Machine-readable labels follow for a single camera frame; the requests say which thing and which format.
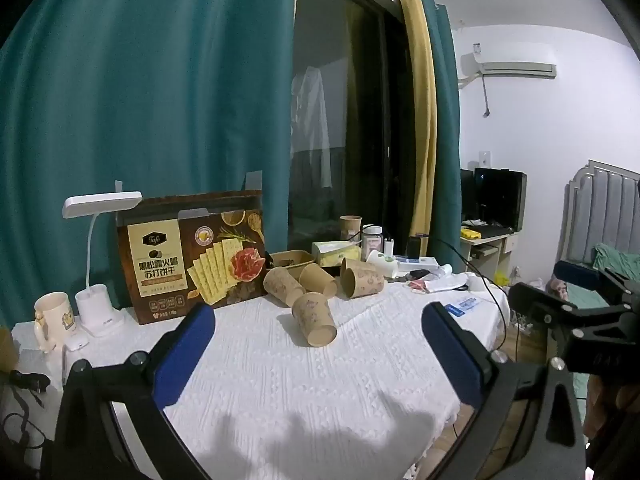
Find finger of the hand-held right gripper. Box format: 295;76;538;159
547;317;640;377
508;267;640;333

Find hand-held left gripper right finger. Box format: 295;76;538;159
421;302;587;462

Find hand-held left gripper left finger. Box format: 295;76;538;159
54;302;217;462

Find blue white card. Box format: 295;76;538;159
442;296;481;317

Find white computer desk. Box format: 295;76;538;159
460;220;521;283

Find white papers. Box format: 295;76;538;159
407;264;471;294

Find bed with green sheet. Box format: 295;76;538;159
546;242;640;436

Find white blue flat box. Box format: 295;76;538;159
395;256;441;273

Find white desk lamp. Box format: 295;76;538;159
62;190;144;338

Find brown cracker box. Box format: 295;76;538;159
115;171;267;326

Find grey padded headboard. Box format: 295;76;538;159
556;159;640;267

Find black computer monitor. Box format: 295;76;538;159
460;167;528;233

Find black power adapter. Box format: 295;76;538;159
405;233;429;260

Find white bottle green label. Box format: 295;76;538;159
366;249;400;279

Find cream ceramic mug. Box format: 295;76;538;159
33;291;78;355

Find black lidded jar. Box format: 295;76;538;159
362;226;384;260

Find brown paper tray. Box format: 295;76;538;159
269;249;317;269

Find yellow green tissue box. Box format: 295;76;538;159
311;240;363;268

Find narrow teal curtain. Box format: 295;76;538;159
414;0;463;266

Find yellow curtain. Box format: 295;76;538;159
388;0;439;258

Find white air conditioner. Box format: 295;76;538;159
459;44;558;92

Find dark glass sliding door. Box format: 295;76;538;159
288;0;417;253

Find white hanging garment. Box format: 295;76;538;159
291;64;334;190

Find wide teal curtain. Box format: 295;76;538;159
0;0;302;331

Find black cable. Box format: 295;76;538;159
419;234;508;352

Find black corded device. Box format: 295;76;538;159
0;369;52;451

